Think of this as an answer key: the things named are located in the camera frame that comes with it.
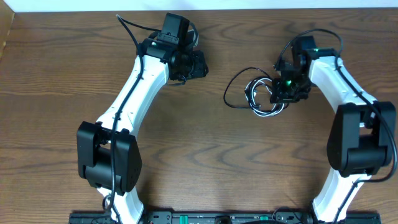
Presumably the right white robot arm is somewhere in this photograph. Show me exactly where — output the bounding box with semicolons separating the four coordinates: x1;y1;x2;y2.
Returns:
271;34;397;223

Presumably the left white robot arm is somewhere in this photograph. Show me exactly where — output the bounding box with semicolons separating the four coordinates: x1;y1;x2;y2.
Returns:
76;13;209;223

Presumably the white usb cable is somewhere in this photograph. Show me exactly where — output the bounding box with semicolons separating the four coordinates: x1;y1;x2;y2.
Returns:
246;77;285;118

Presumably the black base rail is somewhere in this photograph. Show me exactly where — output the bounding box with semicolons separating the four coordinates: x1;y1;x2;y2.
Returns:
67;209;382;224

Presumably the black usb cable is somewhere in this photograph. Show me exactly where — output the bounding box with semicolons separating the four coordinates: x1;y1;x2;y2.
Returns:
223;67;290;111

